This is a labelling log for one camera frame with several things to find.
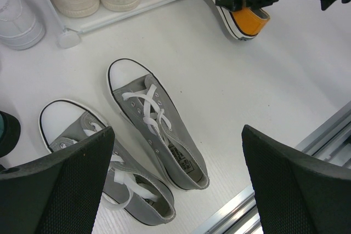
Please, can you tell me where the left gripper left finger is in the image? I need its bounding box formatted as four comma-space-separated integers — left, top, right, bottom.
1, 127, 115, 233

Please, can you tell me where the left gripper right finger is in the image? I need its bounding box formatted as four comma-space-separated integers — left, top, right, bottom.
241, 124, 350, 233

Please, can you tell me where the orange canvas sneaker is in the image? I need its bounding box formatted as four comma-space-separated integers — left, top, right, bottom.
211, 0, 270, 40

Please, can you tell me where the grey canvas sneaker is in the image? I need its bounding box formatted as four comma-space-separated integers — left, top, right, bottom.
107, 58, 210, 191
39, 99, 176, 226

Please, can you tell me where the upper green heeled shoe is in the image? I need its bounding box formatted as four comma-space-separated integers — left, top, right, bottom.
1, 111, 21, 157

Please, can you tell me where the white plastic shoe cabinet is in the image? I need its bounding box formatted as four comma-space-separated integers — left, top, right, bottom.
46, 0, 177, 49

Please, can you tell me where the right white sneaker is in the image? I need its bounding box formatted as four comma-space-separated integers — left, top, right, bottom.
1, 0, 46, 50

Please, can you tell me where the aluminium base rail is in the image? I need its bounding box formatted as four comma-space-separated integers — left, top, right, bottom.
196, 105, 350, 233

